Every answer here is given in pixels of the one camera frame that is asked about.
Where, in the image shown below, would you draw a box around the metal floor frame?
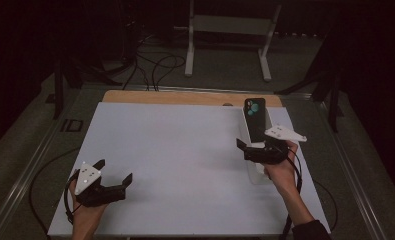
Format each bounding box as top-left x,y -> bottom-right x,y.
0,83 -> 389,240

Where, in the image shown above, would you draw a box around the white metal stand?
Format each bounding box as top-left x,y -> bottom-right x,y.
174,0 -> 283,83

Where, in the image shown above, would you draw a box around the white plastic bin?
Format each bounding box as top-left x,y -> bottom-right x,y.
239,105 -> 288,185

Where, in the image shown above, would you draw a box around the black stand legs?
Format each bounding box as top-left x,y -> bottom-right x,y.
274,63 -> 345,134
53,59 -> 123,121

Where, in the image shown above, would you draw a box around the iridescent gradient phone case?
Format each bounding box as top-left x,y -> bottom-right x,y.
247,102 -> 260,117

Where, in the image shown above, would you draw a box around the hand-held gripper cable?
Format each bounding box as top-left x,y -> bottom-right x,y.
63,169 -> 83,226
279,146 -> 303,240

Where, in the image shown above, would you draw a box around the person's left hand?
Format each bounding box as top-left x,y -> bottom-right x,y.
68,181 -> 109,240

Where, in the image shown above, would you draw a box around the left hand-held gripper cable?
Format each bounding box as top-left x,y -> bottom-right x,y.
63,169 -> 83,226

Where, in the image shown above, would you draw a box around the black floor cable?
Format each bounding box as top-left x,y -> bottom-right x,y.
313,179 -> 339,233
121,33 -> 153,91
28,146 -> 81,236
150,54 -> 187,92

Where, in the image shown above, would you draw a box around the right hand-held gripper cable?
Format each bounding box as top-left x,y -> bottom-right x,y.
279,146 -> 303,240

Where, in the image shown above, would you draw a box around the black phone case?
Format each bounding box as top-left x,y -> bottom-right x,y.
243,97 -> 269,144

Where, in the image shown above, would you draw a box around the white table board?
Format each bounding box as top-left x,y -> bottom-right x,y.
47,101 -> 332,238

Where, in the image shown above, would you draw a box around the person's right hand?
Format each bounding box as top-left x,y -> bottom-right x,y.
263,141 -> 300,198

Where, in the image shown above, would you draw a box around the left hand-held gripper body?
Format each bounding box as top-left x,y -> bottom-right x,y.
74,161 -> 128,208

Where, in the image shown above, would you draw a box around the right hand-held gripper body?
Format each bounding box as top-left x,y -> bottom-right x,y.
244,124 -> 308,165

